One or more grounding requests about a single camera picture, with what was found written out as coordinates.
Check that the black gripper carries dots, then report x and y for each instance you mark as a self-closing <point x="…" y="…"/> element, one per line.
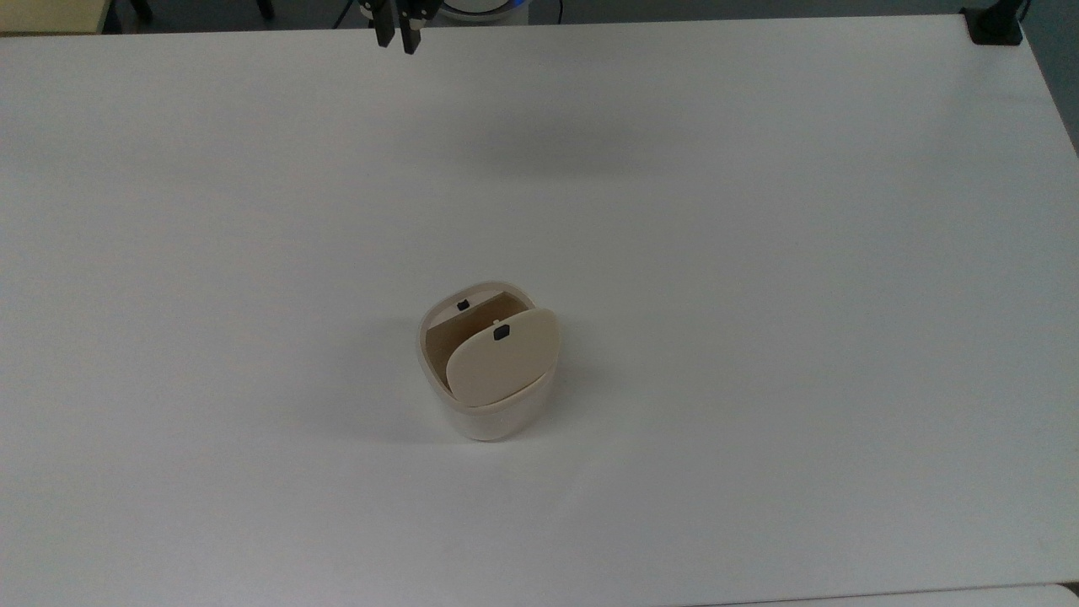
<point x="396" y="5"/>

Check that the beige mini trash bin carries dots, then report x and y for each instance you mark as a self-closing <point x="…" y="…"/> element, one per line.
<point x="493" y="405"/>

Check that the beige trash bin lid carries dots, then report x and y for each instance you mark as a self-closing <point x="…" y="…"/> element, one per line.
<point x="501" y="358"/>

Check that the yellowish wooden table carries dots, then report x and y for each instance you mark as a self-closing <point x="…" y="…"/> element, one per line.
<point x="50" y="15"/>

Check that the black table clamp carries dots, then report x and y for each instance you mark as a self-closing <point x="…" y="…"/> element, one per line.
<point x="995" y="25"/>

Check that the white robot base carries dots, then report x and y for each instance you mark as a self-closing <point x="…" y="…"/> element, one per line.
<point x="485" y="8"/>

